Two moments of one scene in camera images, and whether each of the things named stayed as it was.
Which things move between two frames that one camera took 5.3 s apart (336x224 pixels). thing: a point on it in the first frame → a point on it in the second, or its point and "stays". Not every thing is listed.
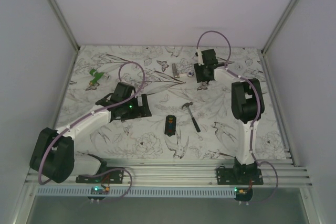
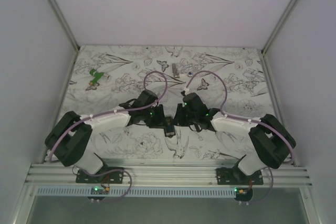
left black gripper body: (131, 109) → (153, 116)
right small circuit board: (243, 194) stays
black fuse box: (170, 125) stays
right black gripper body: (199, 73) → (184, 117)
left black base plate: (106, 174) stays
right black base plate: (240, 174) stays
